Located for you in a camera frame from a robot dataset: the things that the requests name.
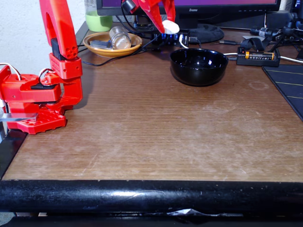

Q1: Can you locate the clear glass holder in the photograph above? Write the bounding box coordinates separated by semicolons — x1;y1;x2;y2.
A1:
133;14;153;31

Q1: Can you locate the white eraser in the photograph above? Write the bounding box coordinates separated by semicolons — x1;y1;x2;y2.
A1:
162;19;180;35

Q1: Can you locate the white USB cable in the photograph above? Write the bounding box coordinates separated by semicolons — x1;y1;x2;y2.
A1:
179;35;238;58

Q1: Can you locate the bottle with green liquid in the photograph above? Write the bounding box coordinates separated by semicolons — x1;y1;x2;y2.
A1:
84;0;114;33

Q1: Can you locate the black mat with green lines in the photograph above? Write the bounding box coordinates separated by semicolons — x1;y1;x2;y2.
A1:
262;65;303;121

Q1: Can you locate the black strap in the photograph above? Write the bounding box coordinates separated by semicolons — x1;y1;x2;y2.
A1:
240;37;266;52

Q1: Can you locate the black USB hub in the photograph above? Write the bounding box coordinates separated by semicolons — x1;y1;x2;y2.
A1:
151;29;190;47

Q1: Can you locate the small black camera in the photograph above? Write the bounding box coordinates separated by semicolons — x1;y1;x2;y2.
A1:
123;0;137;14

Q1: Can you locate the black glossy bowl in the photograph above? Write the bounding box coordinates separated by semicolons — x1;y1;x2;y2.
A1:
169;48;229;87

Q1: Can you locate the black speaker box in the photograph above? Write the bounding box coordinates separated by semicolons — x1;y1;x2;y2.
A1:
265;10;295;30

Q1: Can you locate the black audio plug cable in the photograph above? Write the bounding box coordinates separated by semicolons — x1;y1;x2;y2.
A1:
209;39;241;46

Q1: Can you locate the flat metal piece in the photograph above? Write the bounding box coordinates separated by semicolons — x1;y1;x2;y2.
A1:
89;39;112;50

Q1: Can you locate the black padded table edge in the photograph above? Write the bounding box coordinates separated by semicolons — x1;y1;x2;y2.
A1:
0;179;303;215

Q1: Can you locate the thin black camera cable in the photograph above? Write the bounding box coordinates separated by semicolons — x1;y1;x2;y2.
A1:
81;0;157;67

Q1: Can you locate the black computer monitor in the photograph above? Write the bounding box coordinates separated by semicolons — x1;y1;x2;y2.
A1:
96;0;282;44

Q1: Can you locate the metal clamp bar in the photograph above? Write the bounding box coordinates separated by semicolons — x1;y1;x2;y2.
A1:
0;113;38;122

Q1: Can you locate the orange plate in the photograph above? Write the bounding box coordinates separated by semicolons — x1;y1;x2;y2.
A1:
83;31;143;58

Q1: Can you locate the black battery charger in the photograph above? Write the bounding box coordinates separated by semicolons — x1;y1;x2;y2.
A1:
236;46;281;68

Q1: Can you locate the black jointed stand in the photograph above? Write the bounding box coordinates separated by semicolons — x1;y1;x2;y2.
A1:
281;13;303;52

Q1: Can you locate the yellow black battery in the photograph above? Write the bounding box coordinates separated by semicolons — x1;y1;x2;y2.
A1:
245;51;275;60

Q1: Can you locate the black flashlight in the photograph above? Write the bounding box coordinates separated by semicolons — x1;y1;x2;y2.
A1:
250;26;285;38

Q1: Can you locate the clear glass jar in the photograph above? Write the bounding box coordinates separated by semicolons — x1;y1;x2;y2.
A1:
109;25;132;50

